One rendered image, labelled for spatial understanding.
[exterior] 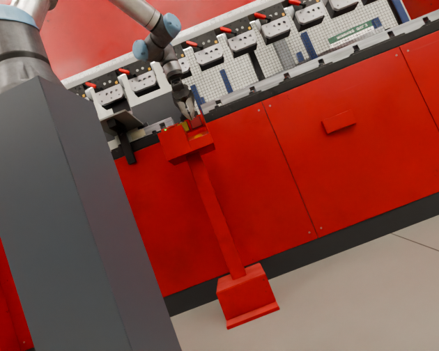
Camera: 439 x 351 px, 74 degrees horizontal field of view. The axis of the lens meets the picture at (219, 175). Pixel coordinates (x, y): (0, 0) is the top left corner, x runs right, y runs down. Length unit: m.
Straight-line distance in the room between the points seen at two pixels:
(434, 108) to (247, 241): 1.12
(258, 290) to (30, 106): 0.92
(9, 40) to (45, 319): 0.56
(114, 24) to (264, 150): 1.13
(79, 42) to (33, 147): 1.40
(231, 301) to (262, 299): 0.11
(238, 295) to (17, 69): 0.96
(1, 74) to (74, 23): 1.34
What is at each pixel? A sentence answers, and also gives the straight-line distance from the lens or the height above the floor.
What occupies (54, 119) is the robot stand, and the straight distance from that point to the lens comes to 0.63.
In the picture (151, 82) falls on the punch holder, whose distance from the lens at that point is 1.73.
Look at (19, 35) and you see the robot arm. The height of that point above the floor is 0.91.
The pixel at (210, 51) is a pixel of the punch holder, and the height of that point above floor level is 1.23.
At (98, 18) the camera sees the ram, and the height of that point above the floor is 1.66.
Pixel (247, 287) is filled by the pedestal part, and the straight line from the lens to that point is 1.17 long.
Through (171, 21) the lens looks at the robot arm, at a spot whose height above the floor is 1.09.
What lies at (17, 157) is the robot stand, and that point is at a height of 0.64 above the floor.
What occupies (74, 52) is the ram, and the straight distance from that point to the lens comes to 1.98.
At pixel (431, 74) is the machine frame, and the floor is 0.63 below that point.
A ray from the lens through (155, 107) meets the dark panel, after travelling 2.27.
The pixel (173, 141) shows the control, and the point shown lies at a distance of 1.19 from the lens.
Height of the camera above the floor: 0.43
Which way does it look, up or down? 5 degrees up
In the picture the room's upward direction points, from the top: 21 degrees counter-clockwise
